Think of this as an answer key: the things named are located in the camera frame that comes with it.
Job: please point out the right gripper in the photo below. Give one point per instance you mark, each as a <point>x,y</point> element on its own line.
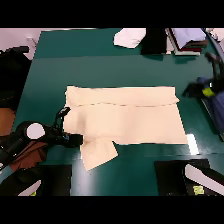
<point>193,90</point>

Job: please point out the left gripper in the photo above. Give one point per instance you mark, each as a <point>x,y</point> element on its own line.
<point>74,140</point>

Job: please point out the cream shirt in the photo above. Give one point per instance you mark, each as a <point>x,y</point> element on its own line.
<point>133,116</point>

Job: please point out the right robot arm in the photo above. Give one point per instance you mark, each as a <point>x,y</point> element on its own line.
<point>203,176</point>

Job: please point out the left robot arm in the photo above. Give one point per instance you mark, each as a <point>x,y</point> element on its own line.
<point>31,131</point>

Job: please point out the blue garment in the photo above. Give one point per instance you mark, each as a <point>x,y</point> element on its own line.
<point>216,110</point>

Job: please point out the dark red garment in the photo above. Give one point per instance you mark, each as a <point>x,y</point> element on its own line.
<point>195,46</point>

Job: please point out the brown garment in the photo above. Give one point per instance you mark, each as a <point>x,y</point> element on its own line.
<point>30,155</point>

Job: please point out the lavender garment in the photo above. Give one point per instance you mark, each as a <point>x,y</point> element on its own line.
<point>188,35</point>

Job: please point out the black garment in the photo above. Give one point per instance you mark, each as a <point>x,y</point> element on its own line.
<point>154,41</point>

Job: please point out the white garment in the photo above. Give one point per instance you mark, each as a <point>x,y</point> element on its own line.
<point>129,37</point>

